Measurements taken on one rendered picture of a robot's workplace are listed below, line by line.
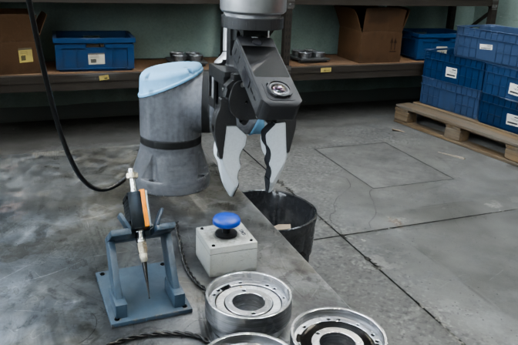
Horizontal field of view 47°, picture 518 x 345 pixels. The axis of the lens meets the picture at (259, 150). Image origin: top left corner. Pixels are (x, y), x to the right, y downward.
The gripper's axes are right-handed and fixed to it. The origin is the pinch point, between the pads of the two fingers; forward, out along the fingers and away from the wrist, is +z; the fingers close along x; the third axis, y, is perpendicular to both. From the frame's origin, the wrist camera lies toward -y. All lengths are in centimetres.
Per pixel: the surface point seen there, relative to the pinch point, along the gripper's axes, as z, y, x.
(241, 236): 11.9, 9.8, -2.6
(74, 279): 16.4, 12.7, 20.4
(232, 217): 8.9, 10.4, -1.3
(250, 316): 12.3, -8.5, 3.1
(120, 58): 43, 339, -38
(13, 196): 16, 45, 28
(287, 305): 12.3, -7.7, -2.0
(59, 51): 39, 340, 0
